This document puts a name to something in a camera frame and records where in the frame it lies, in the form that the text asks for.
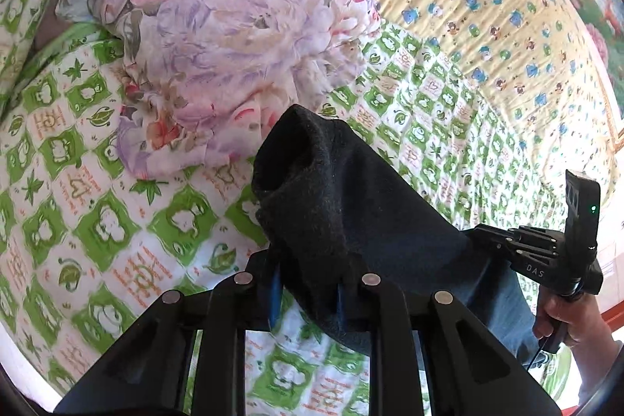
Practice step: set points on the floral pastel quilt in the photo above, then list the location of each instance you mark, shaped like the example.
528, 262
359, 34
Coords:
234, 40

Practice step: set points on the yellow animal print sheet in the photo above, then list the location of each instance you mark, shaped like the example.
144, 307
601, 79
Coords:
502, 6

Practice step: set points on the green checked pillow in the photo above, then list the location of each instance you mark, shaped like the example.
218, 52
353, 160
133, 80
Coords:
34, 6

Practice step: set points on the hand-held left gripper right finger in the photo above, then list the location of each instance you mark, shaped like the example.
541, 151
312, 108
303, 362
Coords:
342, 301

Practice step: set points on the dark pants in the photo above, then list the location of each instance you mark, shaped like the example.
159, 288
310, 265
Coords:
351, 211

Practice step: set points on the person's right forearm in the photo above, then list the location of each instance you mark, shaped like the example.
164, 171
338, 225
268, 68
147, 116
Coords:
602, 372

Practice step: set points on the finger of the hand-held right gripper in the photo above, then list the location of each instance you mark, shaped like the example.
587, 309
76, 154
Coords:
534, 259
507, 236

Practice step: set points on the green checked bed sheet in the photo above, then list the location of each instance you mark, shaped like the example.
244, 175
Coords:
122, 221

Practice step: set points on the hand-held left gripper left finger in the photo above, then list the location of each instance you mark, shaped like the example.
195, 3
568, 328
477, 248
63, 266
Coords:
274, 299

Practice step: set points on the person's right hand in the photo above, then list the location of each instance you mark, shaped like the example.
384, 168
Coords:
580, 313

